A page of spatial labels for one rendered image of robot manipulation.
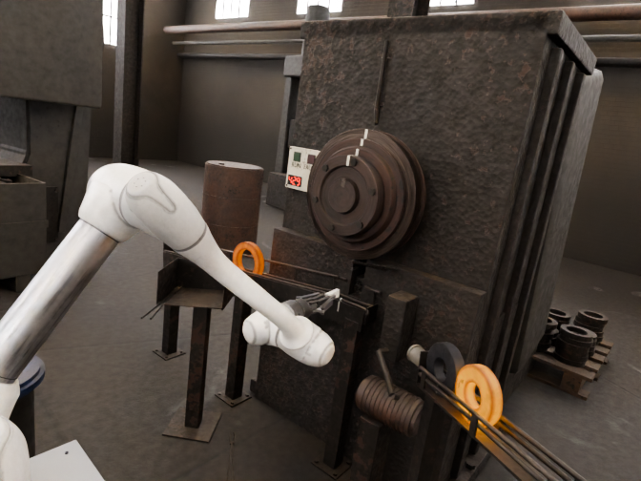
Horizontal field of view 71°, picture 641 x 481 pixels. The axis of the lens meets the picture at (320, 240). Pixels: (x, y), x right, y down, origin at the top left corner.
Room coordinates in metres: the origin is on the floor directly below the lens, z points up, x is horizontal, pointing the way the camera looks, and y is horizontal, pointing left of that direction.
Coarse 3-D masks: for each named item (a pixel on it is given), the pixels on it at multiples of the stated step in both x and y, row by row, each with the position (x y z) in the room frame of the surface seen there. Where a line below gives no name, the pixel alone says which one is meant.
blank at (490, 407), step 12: (468, 372) 1.08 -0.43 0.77; (480, 372) 1.04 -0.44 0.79; (492, 372) 1.04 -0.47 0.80; (456, 384) 1.11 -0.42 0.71; (468, 384) 1.08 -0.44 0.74; (480, 384) 1.03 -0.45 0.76; (492, 384) 1.01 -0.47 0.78; (468, 396) 1.07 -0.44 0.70; (492, 396) 0.99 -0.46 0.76; (480, 408) 1.01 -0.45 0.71; (492, 408) 0.98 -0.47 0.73; (468, 420) 1.04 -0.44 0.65; (492, 420) 0.98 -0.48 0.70
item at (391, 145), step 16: (384, 144) 1.58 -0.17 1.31; (400, 144) 1.62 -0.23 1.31; (400, 160) 1.54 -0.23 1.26; (416, 176) 1.54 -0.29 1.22; (416, 192) 1.50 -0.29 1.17; (416, 208) 1.52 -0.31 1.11; (400, 224) 1.51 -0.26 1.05; (400, 240) 1.51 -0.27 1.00; (352, 256) 1.62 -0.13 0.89; (368, 256) 1.58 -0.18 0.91
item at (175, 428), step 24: (168, 264) 1.73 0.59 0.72; (192, 264) 1.83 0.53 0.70; (168, 288) 1.74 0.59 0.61; (192, 288) 1.83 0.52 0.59; (216, 288) 1.83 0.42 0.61; (192, 336) 1.70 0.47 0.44; (192, 360) 1.70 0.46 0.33; (192, 384) 1.70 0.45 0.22; (192, 408) 1.70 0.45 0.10; (168, 432) 1.65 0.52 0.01; (192, 432) 1.67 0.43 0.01
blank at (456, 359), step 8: (440, 344) 1.22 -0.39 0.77; (448, 344) 1.21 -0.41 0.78; (432, 352) 1.24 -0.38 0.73; (440, 352) 1.21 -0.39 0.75; (448, 352) 1.17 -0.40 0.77; (456, 352) 1.17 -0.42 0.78; (432, 360) 1.23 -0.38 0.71; (440, 360) 1.22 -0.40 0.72; (448, 360) 1.16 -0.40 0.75; (456, 360) 1.15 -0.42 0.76; (432, 368) 1.23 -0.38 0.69; (440, 368) 1.23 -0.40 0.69; (448, 368) 1.16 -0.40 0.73; (456, 368) 1.13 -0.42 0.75; (440, 376) 1.21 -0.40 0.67; (448, 376) 1.15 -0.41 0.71; (456, 376) 1.12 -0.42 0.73; (448, 384) 1.14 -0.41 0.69
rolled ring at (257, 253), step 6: (240, 246) 2.00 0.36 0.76; (246, 246) 1.97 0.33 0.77; (252, 246) 1.95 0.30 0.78; (234, 252) 2.02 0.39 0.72; (240, 252) 2.01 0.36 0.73; (252, 252) 1.95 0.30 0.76; (258, 252) 1.94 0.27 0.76; (234, 258) 2.02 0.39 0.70; (240, 258) 2.03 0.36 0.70; (258, 258) 1.93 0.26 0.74; (240, 264) 2.02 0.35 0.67; (258, 264) 1.92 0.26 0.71; (258, 270) 1.92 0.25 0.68
